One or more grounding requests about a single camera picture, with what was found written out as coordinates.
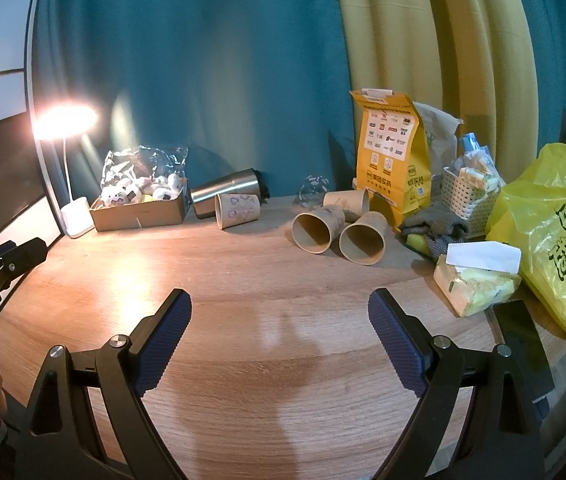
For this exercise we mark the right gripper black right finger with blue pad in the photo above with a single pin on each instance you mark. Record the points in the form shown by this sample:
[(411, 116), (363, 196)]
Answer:
[(500, 438)]

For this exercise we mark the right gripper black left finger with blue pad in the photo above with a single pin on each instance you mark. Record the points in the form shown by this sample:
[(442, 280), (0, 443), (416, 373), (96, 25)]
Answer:
[(60, 437)]

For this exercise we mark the brown cartoon paper cup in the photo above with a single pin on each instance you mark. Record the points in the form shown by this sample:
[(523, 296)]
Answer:
[(314, 231)]

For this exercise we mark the brown paper cup front right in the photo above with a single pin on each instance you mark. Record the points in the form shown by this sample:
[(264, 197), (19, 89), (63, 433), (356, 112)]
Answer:
[(364, 241)]

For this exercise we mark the white patterned paper cup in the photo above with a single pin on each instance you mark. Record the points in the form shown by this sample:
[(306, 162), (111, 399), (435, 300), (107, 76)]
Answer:
[(234, 209)]

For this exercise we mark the brown paper cup back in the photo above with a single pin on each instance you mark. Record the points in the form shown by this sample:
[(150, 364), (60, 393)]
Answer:
[(353, 203)]

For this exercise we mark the cardboard box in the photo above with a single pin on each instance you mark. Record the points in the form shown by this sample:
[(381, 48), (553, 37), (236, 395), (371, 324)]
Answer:
[(125, 206)]

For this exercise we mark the tissue pack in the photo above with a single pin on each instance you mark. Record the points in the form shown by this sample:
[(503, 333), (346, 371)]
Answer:
[(474, 276)]

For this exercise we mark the plastic bag of plush toys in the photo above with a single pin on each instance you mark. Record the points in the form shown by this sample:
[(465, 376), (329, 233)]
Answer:
[(143, 174)]

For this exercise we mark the grey green cloth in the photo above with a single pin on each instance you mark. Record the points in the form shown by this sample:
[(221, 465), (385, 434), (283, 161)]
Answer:
[(431, 230)]

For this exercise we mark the stainless steel thermos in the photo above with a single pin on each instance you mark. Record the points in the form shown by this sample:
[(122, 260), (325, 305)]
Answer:
[(247, 181)]

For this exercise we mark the yellow plastic bag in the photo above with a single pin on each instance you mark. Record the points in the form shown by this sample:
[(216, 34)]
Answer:
[(530, 214)]

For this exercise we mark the white woven basket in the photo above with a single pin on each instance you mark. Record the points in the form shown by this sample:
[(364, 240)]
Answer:
[(472, 204)]

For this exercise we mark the yellow paper bag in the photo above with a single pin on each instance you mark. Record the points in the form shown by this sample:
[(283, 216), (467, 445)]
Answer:
[(392, 154)]

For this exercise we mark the beige paper bag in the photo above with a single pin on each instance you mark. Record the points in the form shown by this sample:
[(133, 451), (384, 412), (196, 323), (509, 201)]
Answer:
[(440, 128)]

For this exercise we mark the teal curtain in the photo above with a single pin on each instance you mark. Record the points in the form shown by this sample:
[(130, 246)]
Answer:
[(260, 84)]

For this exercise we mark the yellow curtain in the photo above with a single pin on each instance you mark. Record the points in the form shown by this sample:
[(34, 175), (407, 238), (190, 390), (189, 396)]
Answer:
[(471, 58)]

